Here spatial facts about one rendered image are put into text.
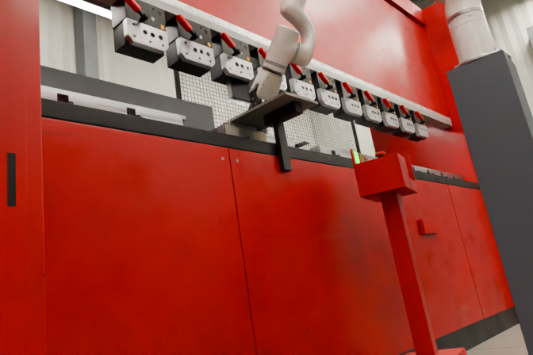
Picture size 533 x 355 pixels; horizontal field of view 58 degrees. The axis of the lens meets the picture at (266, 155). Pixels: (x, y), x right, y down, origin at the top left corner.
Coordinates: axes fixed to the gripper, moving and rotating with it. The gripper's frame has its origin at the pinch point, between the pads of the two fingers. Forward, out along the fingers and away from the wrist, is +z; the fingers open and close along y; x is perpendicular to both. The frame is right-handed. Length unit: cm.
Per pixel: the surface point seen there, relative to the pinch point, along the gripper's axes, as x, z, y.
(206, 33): -21.6, -19.4, 16.6
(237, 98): -10.2, -1.3, 2.1
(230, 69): -13.2, -10.6, 7.7
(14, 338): 55, 38, 90
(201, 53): -16.2, -12.4, 20.1
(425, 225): 35, 27, -97
